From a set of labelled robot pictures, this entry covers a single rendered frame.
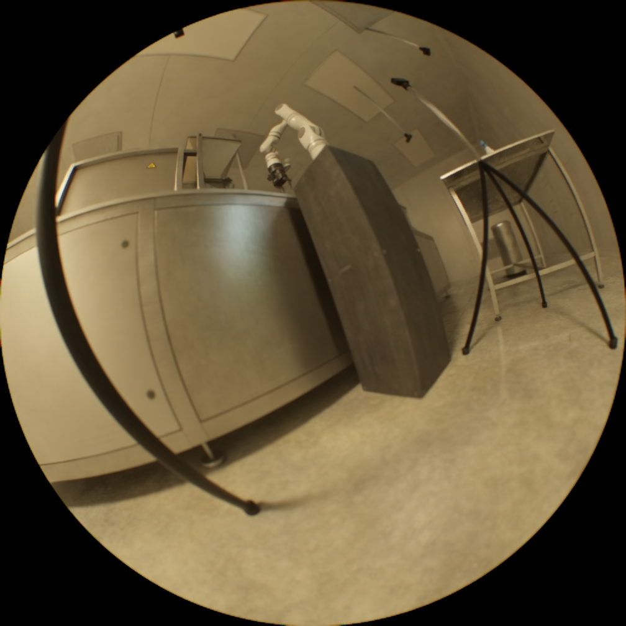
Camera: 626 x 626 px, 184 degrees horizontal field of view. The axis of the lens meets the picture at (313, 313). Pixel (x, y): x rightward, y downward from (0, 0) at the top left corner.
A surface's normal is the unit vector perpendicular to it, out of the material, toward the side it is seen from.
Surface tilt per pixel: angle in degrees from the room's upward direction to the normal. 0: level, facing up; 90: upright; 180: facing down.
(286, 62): 180
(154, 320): 90
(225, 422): 90
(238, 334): 90
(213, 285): 90
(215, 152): 114
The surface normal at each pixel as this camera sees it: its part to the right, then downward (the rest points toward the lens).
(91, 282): 0.59, -0.22
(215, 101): 0.32, 0.95
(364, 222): -0.81, 0.26
